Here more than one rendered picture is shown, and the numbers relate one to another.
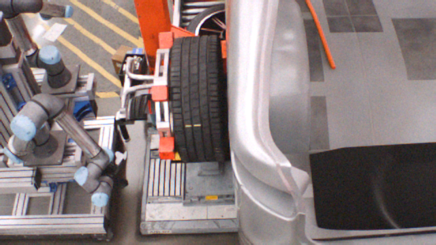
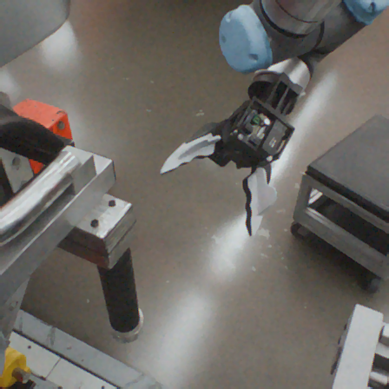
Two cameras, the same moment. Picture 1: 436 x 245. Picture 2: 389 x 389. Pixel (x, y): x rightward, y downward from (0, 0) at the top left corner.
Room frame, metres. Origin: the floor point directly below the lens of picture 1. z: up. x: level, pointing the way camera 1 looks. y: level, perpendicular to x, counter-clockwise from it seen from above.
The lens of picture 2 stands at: (1.99, 0.66, 1.27)
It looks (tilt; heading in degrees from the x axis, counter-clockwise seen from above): 45 degrees down; 202
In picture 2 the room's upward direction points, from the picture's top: straight up
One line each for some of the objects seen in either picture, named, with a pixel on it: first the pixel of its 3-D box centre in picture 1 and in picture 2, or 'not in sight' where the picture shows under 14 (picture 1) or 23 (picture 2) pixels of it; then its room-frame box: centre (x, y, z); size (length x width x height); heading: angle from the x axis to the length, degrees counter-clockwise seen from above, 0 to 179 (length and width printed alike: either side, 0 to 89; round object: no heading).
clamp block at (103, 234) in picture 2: (125, 118); (82, 220); (1.74, 0.45, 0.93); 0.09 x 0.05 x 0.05; 85
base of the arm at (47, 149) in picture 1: (41, 141); not in sight; (1.70, 0.92, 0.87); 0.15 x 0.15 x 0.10
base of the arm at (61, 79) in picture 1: (57, 73); not in sight; (2.20, 0.89, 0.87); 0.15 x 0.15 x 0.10
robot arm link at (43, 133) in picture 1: (33, 128); not in sight; (1.70, 0.93, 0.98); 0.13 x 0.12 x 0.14; 146
